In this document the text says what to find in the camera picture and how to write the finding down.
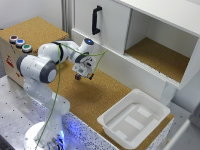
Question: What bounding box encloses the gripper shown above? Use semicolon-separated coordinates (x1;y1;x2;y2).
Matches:
72;56;96;80

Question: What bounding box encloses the white cabinet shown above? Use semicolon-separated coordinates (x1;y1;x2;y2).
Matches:
69;0;200;107

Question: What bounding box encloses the white plastic box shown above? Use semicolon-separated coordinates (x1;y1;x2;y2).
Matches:
96;88;172;150

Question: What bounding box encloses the green button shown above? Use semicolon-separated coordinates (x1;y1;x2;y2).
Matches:
21;43;33;54

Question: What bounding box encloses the blue button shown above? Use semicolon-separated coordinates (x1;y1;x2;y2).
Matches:
15;38;26;48

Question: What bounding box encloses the purple block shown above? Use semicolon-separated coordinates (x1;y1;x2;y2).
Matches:
75;73;83;81

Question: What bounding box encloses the green cable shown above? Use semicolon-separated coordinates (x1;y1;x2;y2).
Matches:
34;43;109;150

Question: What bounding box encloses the black door handle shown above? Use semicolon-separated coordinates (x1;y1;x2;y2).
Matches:
91;5;103;36

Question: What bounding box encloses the red button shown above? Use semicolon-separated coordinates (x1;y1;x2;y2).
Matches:
8;34;19;44

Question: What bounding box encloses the white sliding door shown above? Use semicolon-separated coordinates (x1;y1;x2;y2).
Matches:
73;0;132;56

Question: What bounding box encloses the wooden drawer box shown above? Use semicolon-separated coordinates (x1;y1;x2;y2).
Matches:
0;16;70;89

